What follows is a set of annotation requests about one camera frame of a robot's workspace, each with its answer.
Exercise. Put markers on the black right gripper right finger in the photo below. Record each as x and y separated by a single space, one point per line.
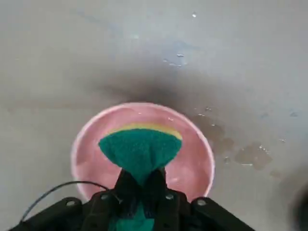
173 207

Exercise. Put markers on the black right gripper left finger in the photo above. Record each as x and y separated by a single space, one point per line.
101 204

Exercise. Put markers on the green and yellow sponge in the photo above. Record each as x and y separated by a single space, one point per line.
142 149

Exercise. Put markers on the pink bowl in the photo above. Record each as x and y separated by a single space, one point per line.
96 149

